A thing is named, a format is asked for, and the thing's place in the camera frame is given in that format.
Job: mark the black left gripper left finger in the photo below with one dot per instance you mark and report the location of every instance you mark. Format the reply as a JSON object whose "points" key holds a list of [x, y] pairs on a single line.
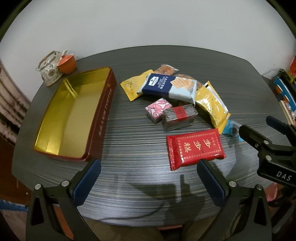
{"points": [[42, 220]]}

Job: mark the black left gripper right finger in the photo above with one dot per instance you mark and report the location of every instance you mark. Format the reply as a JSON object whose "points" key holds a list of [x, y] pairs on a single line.
{"points": [[244, 213]]}

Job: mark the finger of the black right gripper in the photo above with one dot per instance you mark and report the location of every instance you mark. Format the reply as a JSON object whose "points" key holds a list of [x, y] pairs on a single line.
{"points": [[252, 137], [283, 128]]}

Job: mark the small blue snack packet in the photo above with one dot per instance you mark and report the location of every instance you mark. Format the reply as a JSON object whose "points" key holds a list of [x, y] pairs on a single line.
{"points": [[232, 129]]}

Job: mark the yellow foil snack packet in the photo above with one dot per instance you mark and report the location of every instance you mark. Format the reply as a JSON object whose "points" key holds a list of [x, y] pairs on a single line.
{"points": [[209, 100]]}

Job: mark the red chinese snack packet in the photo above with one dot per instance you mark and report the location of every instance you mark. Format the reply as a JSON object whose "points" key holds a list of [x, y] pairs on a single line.
{"points": [[188, 149]]}

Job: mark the dark red-banded snack block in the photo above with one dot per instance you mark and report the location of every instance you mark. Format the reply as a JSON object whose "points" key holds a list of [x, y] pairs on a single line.
{"points": [[178, 117]]}

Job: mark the navy light-blue cracker pack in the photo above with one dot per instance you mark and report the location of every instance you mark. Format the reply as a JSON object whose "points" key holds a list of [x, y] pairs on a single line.
{"points": [[172, 87]]}

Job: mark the pink patterned snack box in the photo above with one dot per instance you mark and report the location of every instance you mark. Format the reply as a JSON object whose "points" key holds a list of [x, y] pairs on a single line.
{"points": [[155, 110]]}

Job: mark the clear peanut snack bag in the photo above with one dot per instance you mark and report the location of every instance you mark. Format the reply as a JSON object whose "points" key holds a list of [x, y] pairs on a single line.
{"points": [[166, 69]]}

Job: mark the yellow bird snack packet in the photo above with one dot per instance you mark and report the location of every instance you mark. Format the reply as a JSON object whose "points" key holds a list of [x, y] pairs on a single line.
{"points": [[133, 84]]}

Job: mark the colourful books pile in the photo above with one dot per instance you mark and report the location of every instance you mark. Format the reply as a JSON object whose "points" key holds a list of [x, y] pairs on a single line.
{"points": [[284, 86]]}

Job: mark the red gold tin box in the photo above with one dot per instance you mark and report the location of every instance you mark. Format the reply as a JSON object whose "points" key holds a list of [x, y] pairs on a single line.
{"points": [[74, 123]]}

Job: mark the pink patterned curtain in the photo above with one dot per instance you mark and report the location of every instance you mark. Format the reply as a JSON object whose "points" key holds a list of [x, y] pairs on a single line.
{"points": [[14, 106]]}

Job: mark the floral ceramic teapot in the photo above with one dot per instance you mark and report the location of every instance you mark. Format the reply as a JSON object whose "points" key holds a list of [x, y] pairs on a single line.
{"points": [[50, 73]]}

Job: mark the orange lidded tea cup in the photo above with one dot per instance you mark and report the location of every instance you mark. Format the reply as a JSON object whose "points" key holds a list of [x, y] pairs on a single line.
{"points": [[67, 64]]}

